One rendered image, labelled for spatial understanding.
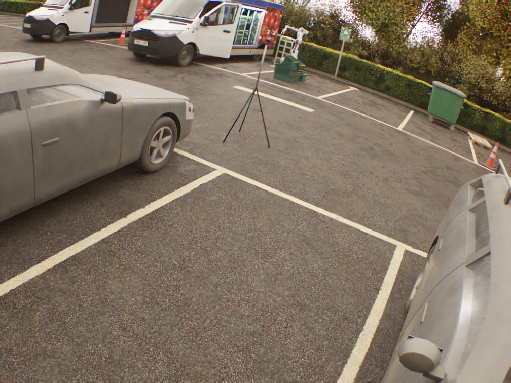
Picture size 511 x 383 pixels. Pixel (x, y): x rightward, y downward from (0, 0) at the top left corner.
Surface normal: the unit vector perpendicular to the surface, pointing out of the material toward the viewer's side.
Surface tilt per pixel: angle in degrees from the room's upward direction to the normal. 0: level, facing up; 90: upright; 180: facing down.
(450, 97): 94
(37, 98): 56
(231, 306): 0
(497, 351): 32
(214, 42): 91
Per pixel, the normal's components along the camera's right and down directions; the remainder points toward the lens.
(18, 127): 0.89, -0.06
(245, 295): 0.22, -0.88
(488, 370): -0.28, -0.76
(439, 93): -0.40, 0.38
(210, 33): -0.08, 0.33
